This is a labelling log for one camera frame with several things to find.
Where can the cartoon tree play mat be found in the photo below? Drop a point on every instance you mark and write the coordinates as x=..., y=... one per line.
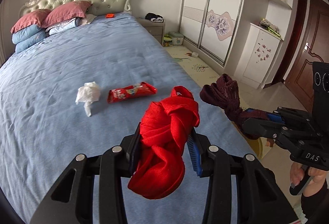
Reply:
x=202, y=74

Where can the brown wooden door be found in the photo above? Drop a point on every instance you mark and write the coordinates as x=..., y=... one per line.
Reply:
x=314, y=48

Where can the white sliding door wardrobe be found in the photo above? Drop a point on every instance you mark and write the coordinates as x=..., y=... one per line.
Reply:
x=210, y=25

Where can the green white storage box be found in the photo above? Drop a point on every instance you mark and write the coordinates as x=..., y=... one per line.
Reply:
x=173, y=39

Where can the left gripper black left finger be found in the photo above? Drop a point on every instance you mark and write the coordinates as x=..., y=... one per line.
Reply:
x=70, y=199

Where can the white corner shelf cabinet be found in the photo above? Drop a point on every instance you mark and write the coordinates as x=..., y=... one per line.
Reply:
x=264, y=32

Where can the bedside nightstand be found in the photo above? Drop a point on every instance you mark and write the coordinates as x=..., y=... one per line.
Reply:
x=156, y=29

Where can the black white clothes on nightstand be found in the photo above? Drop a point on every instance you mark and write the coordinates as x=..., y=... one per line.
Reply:
x=154, y=18

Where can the left pink pillow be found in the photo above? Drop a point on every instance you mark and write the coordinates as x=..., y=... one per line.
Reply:
x=35, y=17

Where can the red milk candy wrapper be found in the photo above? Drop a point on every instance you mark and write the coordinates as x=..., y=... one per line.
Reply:
x=130, y=92

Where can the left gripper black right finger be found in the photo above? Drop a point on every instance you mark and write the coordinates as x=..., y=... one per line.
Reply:
x=259, y=199

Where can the light blue pillow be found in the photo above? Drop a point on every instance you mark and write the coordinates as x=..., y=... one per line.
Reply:
x=25, y=33
x=36, y=38

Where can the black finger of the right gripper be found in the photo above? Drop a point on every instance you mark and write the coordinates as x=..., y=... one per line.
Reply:
x=272, y=114
x=254, y=128

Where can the person's right hand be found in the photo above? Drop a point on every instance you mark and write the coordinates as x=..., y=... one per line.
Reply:
x=297, y=174

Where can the white tissue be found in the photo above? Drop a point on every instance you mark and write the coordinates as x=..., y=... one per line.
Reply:
x=88, y=94

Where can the upper light blue pillow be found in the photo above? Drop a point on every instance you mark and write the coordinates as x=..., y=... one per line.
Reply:
x=25, y=33

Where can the dark maroon sock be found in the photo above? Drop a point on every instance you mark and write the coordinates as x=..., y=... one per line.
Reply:
x=224, y=93

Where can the folded blue patterned blanket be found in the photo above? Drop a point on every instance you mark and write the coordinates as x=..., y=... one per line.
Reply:
x=69, y=24

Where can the pink pillow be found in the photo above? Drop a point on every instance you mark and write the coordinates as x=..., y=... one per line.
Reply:
x=35, y=17
x=66, y=12

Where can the small orange object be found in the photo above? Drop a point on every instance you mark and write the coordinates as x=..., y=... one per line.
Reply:
x=110, y=15

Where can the lower light blue pillow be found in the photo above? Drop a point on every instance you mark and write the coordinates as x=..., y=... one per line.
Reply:
x=36, y=38

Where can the right pink pillow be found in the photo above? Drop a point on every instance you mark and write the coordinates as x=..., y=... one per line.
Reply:
x=66, y=12

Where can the red sock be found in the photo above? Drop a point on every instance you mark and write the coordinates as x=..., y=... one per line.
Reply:
x=164, y=130

